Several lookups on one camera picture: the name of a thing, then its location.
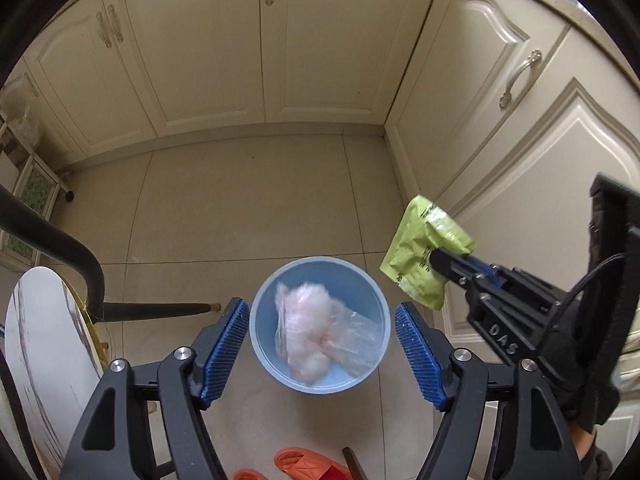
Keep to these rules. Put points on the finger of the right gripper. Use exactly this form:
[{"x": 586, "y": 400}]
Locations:
[
  {"x": 452, "y": 267},
  {"x": 489, "y": 270}
]

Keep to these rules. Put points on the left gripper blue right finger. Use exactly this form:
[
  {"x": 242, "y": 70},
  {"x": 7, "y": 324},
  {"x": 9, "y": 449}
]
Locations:
[{"x": 427, "y": 353}]

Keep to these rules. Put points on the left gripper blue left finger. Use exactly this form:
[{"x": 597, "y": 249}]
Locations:
[{"x": 216, "y": 348}]

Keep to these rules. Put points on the green snack wrapper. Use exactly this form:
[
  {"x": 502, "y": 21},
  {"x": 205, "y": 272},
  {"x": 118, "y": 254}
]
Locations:
[{"x": 423, "y": 228}]

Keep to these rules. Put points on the pink clear plastic bag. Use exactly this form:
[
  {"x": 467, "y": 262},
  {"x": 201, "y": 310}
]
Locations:
[{"x": 316, "y": 331}]

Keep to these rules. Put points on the blue trash bin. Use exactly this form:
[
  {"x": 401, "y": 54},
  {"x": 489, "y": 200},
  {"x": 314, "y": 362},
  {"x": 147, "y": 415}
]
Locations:
[{"x": 344, "y": 281}]

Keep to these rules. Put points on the person's right hand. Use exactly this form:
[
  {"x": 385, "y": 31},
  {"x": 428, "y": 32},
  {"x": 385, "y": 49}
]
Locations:
[{"x": 582, "y": 439}]

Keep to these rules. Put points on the orange slipper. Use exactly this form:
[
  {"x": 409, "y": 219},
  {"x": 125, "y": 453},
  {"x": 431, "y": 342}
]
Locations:
[{"x": 304, "y": 464}]

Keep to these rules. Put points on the round white marble table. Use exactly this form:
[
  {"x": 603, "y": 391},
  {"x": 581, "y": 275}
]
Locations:
[{"x": 53, "y": 355}]

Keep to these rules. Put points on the cream base cabinets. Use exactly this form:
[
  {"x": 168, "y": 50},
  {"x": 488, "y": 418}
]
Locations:
[{"x": 500, "y": 110}]

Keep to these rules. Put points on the black chair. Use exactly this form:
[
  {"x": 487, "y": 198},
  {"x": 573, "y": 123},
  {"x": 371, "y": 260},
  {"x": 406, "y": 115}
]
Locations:
[{"x": 142, "y": 421}]

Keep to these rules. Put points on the white storage trolley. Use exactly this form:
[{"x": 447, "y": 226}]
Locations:
[{"x": 23, "y": 172}]

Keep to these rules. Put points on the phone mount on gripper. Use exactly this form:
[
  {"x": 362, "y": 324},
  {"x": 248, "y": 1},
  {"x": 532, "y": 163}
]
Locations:
[{"x": 611, "y": 297}]

